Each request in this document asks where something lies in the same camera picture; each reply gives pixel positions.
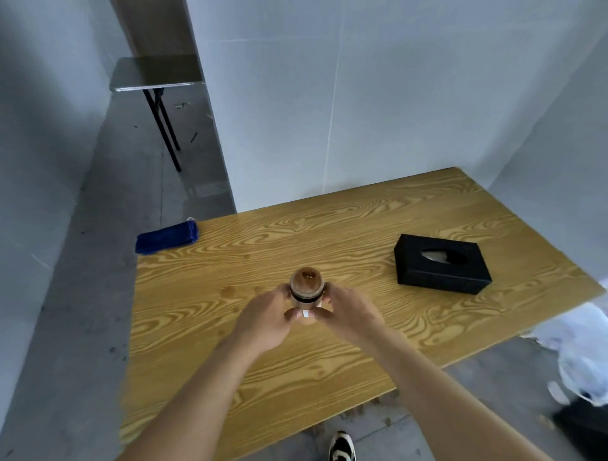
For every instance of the person's right hand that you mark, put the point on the person's right hand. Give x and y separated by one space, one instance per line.
354 316

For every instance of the person's left hand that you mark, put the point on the person's left hand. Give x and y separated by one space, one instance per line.
263 323

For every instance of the person's left thumb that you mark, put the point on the person's left thumb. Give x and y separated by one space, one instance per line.
293 315

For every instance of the person's right thumb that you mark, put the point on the person's right thumb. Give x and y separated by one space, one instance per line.
320 312

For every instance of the brown glass jar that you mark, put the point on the brown glass jar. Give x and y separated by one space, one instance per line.
307 290

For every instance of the person's right forearm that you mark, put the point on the person's right forearm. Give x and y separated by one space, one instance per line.
446 403

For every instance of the person's left forearm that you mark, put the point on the person's left forearm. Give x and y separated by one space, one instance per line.
190 403

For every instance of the wooden table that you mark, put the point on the wooden table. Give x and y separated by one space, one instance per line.
332 294

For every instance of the black tissue box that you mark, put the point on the black tissue box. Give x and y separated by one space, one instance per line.
441 264

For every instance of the white tissue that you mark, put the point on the white tissue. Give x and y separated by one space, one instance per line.
439 256

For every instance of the black and white shoe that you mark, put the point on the black and white shoe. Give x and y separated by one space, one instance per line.
342 447

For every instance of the blue folded cloth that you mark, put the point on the blue folded cloth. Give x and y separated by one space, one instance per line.
166 236

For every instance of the white plastic bag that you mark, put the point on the white plastic bag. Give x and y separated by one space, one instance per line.
577 351

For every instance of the grey folding table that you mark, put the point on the grey folding table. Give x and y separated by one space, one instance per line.
156 76

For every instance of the black bag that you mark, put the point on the black bag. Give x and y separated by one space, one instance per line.
584 427

